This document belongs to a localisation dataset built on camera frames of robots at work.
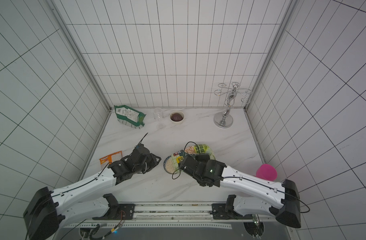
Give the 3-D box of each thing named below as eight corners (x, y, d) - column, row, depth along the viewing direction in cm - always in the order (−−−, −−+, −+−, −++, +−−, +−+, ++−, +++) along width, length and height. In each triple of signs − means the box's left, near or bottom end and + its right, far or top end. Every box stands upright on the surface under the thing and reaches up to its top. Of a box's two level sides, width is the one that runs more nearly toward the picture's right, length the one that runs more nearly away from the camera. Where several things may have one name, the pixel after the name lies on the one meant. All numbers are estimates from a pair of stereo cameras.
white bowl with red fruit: (168, 122, 112) (167, 117, 107) (174, 113, 118) (173, 108, 113) (180, 127, 109) (180, 122, 104) (186, 117, 115) (186, 112, 110)
